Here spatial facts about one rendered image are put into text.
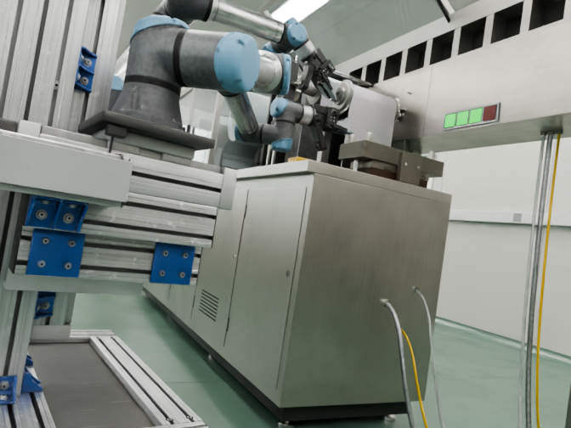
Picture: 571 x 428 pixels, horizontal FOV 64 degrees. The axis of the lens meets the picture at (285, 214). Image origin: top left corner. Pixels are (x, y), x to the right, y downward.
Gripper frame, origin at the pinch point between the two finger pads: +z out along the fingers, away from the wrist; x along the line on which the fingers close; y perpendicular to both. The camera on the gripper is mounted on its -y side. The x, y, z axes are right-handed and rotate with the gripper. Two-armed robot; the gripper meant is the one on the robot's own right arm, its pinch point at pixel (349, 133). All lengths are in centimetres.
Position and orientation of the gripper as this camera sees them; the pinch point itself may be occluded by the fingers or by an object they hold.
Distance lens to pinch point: 191.2
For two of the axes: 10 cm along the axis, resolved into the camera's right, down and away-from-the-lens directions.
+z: 8.7, 1.5, 4.6
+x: -4.6, -0.3, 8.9
